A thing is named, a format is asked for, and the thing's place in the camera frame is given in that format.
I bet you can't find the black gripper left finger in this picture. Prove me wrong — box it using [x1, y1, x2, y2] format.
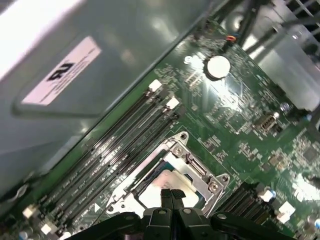
[67, 188, 174, 240]

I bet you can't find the silver CPU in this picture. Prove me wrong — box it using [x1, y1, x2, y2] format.
[138, 169, 201, 210]

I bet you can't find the silver coin battery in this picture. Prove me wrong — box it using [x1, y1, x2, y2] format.
[206, 55, 231, 80]

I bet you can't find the translucent plastic cover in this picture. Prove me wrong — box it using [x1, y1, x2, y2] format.
[257, 23, 320, 112]

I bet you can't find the black cable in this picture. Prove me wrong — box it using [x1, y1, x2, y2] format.
[234, 0, 276, 51]

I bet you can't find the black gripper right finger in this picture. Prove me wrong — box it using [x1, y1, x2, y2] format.
[172, 188, 299, 240]

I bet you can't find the square black chip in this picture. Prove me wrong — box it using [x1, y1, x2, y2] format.
[303, 146, 318, 161]

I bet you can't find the metal wire locking lever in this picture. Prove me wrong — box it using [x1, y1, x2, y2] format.
[94, 202, 111, 225]

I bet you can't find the black RAM slot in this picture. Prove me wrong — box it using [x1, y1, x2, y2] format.
[23, 79, 163, 218]
[242, 199, 295, 230]
[39, 97, 180, 236]
[34, 88, 171, 226]
[229, 191, 270, 223]
[58, 109, 185, 240]
[219, 184, 258, 216]

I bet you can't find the metal USB port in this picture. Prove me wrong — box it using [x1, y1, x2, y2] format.
[256, 113, 277, 132]

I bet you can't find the white label sticker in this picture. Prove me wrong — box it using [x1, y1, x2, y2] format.
[21, 36, 103, 107]

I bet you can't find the CPU socket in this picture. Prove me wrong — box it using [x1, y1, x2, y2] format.
[104, 131, 232, 218]

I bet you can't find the metal socket cover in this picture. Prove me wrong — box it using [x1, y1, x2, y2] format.
[133, 139, 218, 211]

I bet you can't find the green motherboard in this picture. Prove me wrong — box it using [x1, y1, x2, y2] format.
[0, 14, 320, 240]

